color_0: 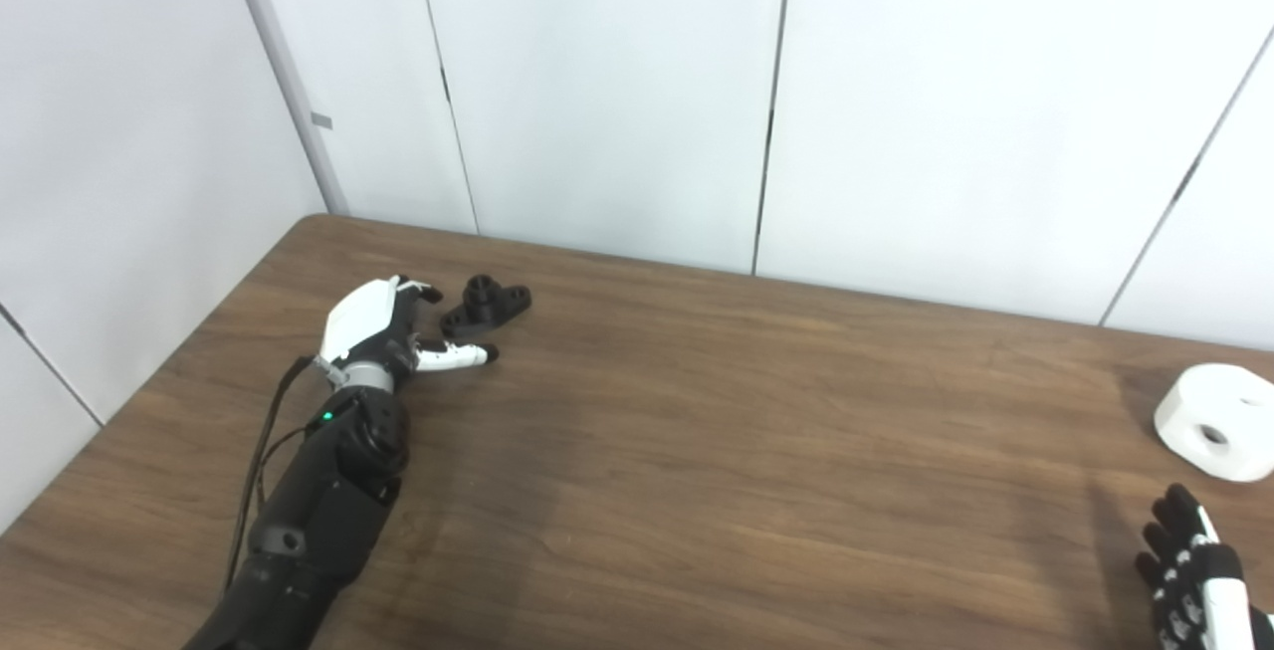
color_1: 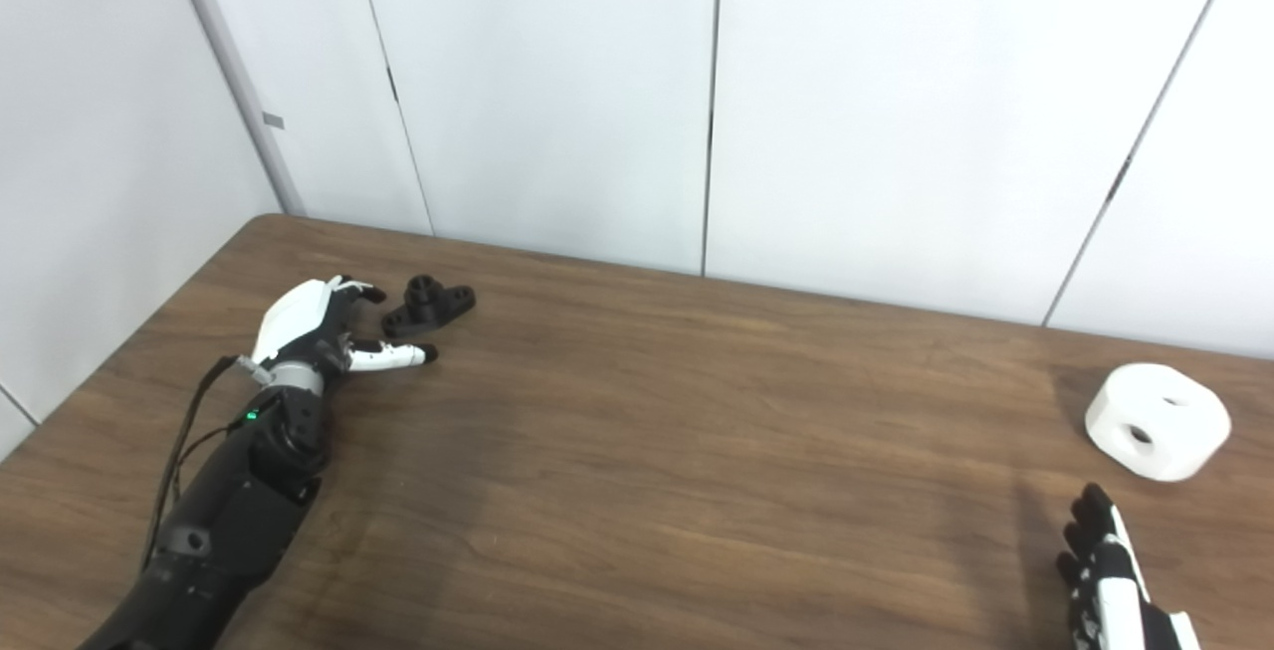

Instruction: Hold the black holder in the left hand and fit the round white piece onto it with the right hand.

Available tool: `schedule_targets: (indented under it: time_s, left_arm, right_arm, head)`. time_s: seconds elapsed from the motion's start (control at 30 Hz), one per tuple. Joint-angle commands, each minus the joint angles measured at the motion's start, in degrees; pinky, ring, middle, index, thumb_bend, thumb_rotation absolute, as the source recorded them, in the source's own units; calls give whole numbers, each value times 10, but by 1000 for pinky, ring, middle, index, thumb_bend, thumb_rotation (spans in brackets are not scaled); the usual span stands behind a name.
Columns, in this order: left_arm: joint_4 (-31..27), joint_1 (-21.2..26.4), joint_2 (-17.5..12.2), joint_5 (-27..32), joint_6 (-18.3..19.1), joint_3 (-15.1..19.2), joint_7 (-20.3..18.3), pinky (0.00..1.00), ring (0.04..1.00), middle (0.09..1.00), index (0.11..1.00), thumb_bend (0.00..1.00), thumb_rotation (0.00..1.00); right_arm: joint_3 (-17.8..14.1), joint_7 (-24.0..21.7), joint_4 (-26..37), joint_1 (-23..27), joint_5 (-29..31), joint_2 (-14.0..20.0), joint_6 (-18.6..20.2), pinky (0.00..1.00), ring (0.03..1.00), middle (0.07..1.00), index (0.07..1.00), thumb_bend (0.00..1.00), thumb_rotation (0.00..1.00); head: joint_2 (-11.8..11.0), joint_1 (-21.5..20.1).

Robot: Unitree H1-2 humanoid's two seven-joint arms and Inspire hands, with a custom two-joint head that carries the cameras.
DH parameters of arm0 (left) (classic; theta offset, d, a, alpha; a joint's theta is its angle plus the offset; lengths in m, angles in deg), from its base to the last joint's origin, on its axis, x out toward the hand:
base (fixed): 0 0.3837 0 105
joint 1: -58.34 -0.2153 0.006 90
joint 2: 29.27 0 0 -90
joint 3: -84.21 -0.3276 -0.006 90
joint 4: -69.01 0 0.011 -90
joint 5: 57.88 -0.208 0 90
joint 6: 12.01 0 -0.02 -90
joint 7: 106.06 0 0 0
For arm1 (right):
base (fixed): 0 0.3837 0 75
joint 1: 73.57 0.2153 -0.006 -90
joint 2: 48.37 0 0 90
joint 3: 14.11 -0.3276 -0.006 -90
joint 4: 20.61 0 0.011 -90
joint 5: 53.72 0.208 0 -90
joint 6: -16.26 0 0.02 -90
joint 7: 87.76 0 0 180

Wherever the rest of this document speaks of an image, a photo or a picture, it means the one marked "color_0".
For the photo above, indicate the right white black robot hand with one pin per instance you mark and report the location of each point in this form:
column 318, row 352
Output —
column 1209, row 590

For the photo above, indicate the grey wall corner trim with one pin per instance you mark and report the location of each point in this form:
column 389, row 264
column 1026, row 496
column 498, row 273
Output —
column 289, row 83

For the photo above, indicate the black flanged holder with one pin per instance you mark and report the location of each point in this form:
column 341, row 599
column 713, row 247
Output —
column 488, row 307

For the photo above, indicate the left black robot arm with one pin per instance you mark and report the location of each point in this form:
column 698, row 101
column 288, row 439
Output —
column 318, row 521

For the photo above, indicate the round white piece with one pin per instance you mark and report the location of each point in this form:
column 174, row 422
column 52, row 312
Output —
column 1229, row 396

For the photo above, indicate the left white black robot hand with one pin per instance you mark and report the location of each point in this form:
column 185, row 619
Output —
column 360, row 322

